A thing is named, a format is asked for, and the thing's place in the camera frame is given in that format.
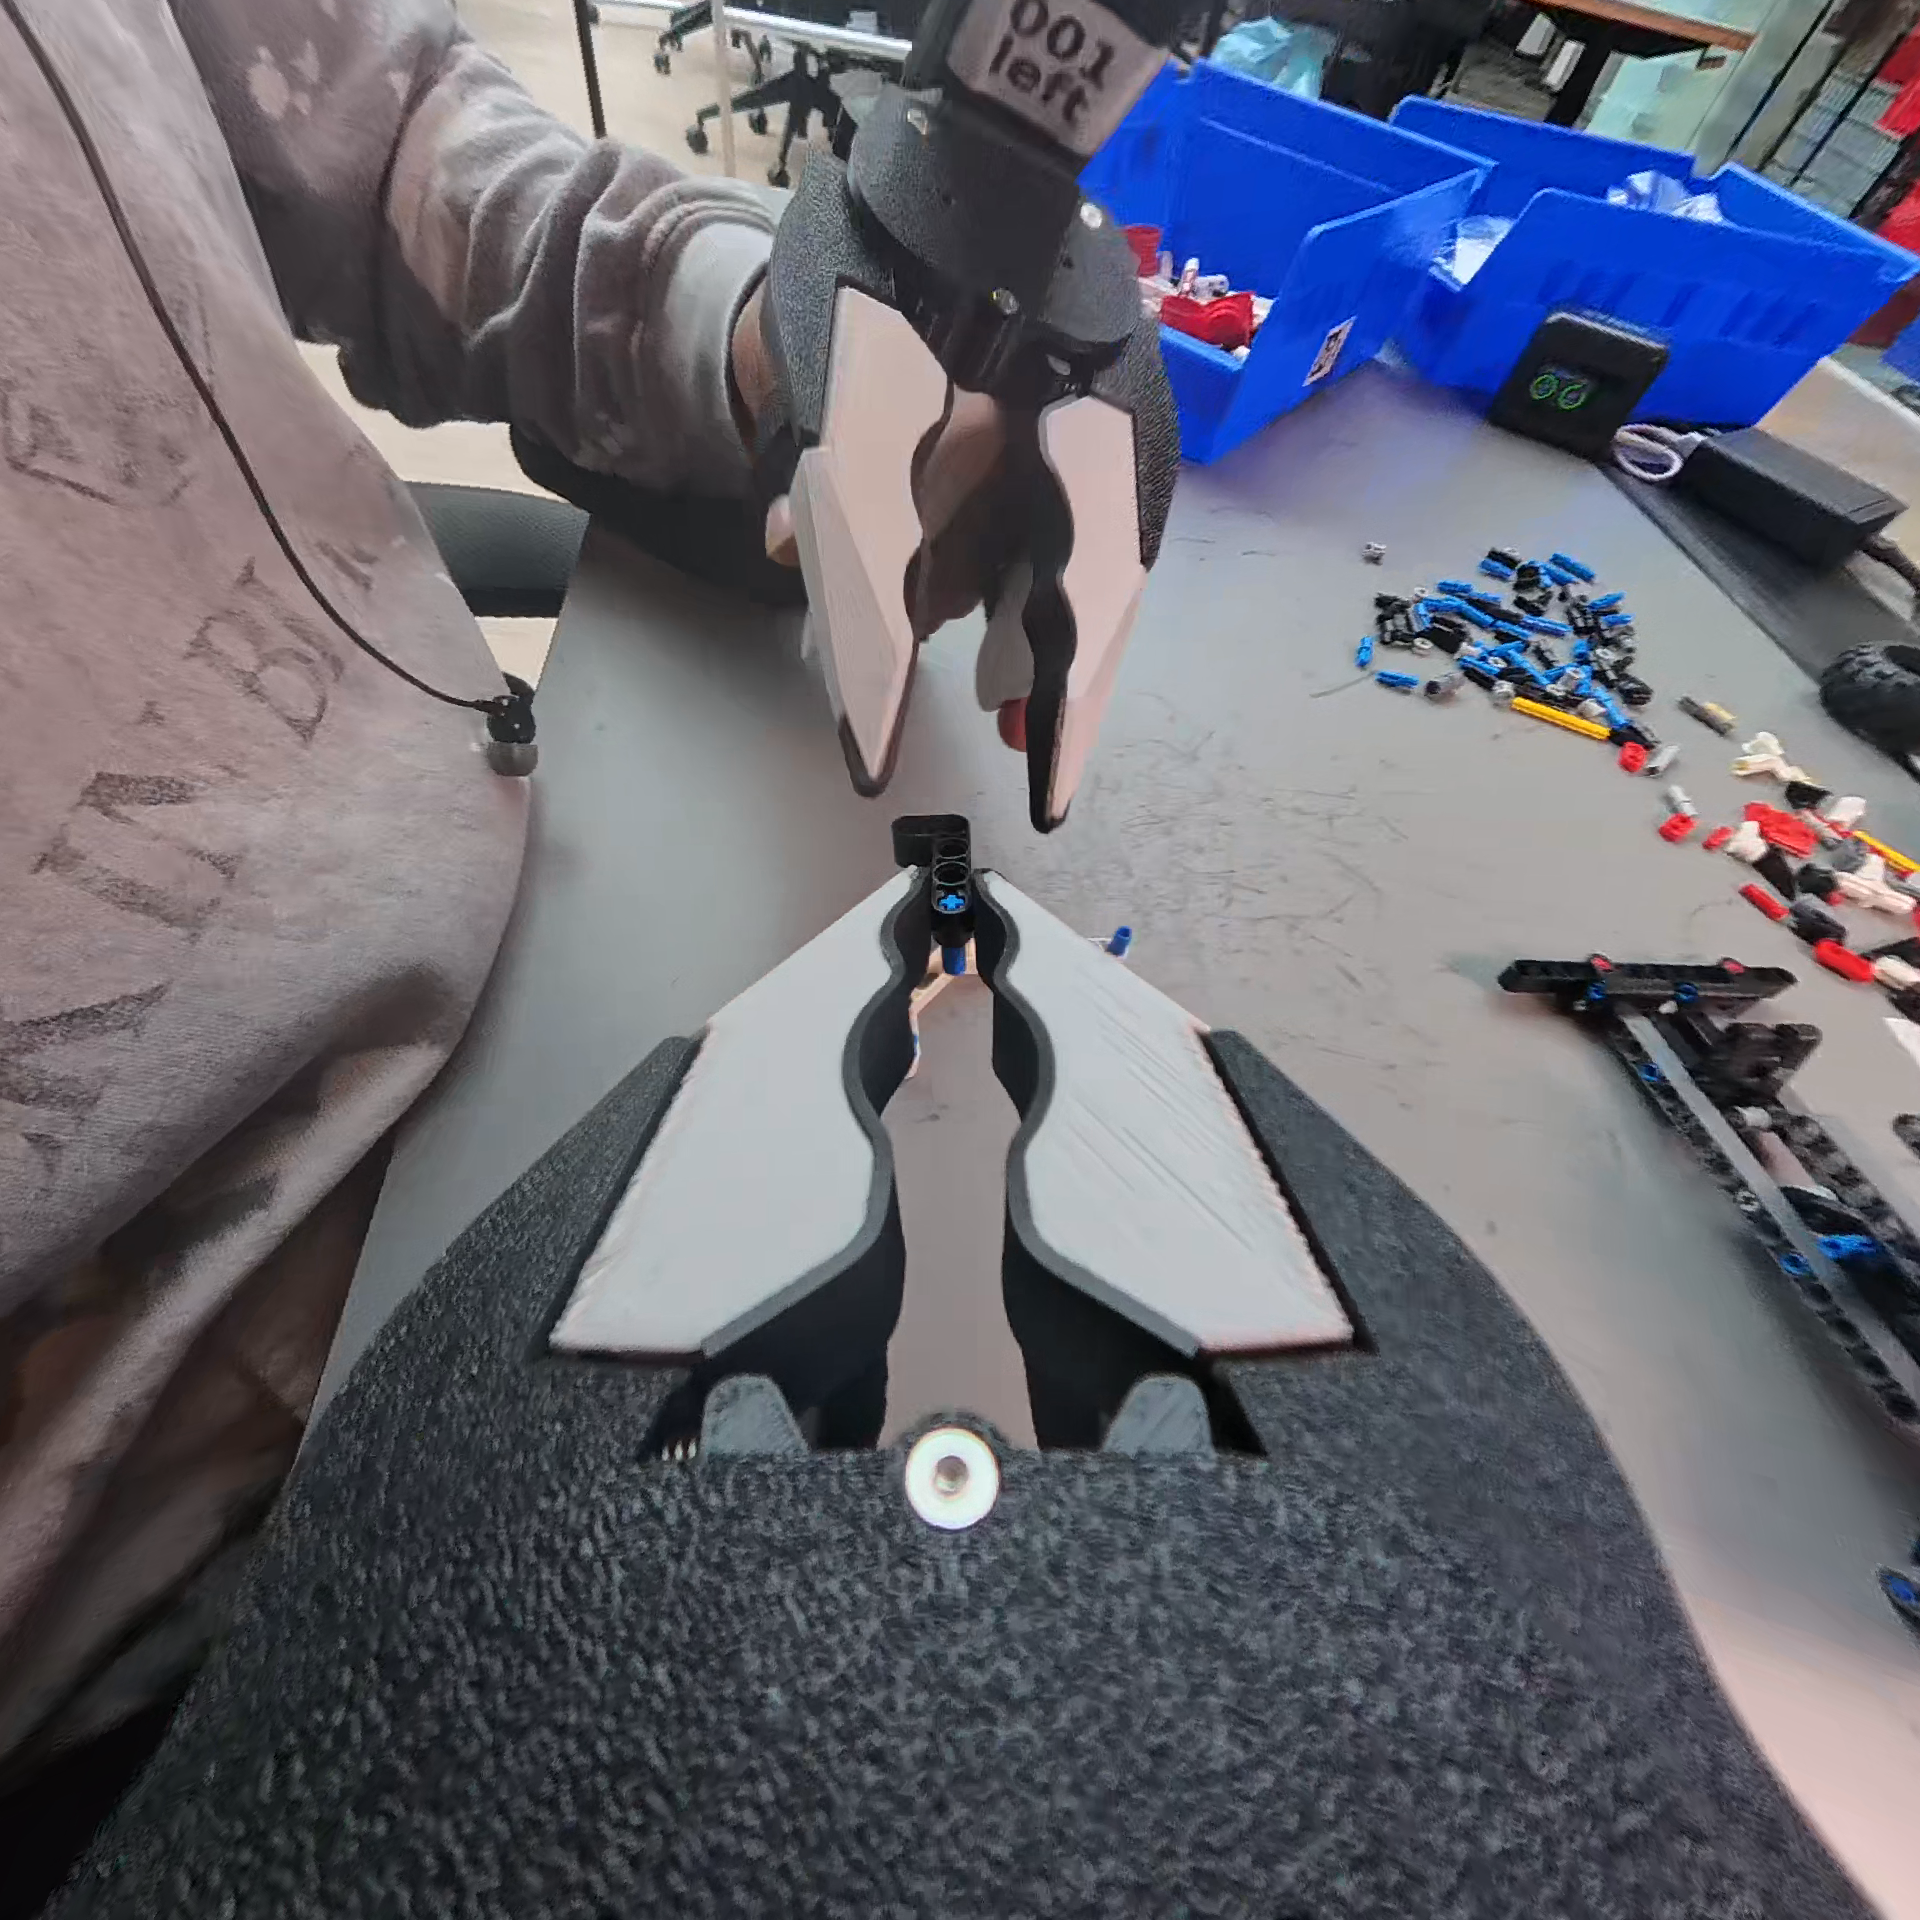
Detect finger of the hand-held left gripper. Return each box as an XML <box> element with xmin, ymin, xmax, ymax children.
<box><xmin>1024</xmin><ymin>394</ymin><xmax>1156</xmax><ymax>836</ymax></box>
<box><xmin>786</xmin><ymin>287</ymin><xmax>958</xmax><ymax>801</ymax></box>

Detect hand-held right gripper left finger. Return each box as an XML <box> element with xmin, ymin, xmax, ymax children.
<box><xmin>546</xmin><ymin>871</ymin><xmax>922</xmax><ymax>1360</ymax></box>

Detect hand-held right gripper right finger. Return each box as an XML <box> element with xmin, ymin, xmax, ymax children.
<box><xmin>970</xmin><ymin>871</ymin><xmax>1360</xmax><ymax>1360</ymax></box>

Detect white angled toy beam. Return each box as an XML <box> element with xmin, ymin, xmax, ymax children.
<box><xmin>902</xmin><ymin>968</ymin><xmax>993</xmax><ymax>1051</ymax></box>

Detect black angled toy beam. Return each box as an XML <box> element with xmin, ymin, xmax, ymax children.
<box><xmin>890</xmin><ymin>815</ymin><xmax>983</xmax><ymax>944</ymax></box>

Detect grey black toy truck chassis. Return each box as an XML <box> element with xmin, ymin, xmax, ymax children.
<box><xmin>1494</xmin><ymin>948</ymin><xmax>1920</xmax><ymax>1629</ymax></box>

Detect black forearm rest pad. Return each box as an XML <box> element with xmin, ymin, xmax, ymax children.
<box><xmin>508</xmin><ymin>424</ymin><xmax>810</xmax><ymax>613</ymax></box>

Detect person's left forearm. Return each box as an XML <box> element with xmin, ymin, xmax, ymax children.
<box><xmin>167</xmin><ymin>0</ymin><xmax>784</xmax><ymax>485</ymax></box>

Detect grey desk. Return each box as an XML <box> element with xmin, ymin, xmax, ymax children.
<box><xmin>306</xmin><ymin>353</ymin><xmax>1920</xmax><ymax>1920</ymax></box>

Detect black rolling chair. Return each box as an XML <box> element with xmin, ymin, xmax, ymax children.
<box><xmin>681</xmin><ymin>42</ymin><xmax>904</xmax><ymax>192</ymax></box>
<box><xmin>648</xmin><ymin>0</ymin><xmax>781</xmax><ymax>79</ymax></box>

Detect red white parts heap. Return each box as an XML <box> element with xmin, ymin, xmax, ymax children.
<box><xmin>1122</xmin><ymin>221</ymin><xmax>1272</xmax><ymax>353</ymax></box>

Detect teal plastic bag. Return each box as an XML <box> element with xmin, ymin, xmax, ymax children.
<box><xmin>1205</xmin><ymin>19</ymin><xmax>1328</xmax><ymax>90</ymax></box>

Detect black office chair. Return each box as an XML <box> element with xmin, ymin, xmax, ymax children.
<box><xmin>402</xmin><ymin>480</ymin><xmax>592</xmax><ymax>621</ymax></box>

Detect black clip-on microphone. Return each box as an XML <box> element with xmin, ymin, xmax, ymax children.
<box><xmin>22</xmin><ymin>0</ymin><xmax>544</xmax><ymax>780</ymax></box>

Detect black charger green display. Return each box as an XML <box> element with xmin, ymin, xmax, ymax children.
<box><xmin>1486</xmin><ymin>307</ymin><xmax>1671</xmax><ymax>461</ymax></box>

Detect clear plastic bag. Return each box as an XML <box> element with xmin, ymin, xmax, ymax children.
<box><xmin>1607</xmin><ymin>164</ymin><xmax>1729</xmax><ymax>227</ymax></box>

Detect background wooden table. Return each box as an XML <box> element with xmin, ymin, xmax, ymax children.
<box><xmin>1505</xmin><ymin>0</ymin><xmax>1760</xmax><ymax>56</ymax></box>

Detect black power adapter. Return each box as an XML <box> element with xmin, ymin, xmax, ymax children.
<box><xmin>1668</xmin><ymin>424</ymin><xmax>1910</xmax><ymax>570</ymax></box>

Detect person's grey hoodie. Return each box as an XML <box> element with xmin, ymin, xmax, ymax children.
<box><xmin>0</xmin><ymin>0</ymin><xmax>537</xmax><ymax>1771</ymax></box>

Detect pile of red white pieces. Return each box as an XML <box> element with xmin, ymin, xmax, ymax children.
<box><xmin>1615</xmin><ymin>728</ymin><xmax>1920</xmax><ymax>995</ymax></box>

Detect black toy tyre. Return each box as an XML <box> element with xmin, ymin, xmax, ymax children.
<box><xmin>1817</xmin><ymin>640</ymin><xmax>1920</xmax><ymax>740</ymax></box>

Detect stacked red blue crates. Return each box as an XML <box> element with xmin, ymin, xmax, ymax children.
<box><xmin>1769</xmin><ymin>0</ymin><xmax>1920</xmax><ymax>351</ymax></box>

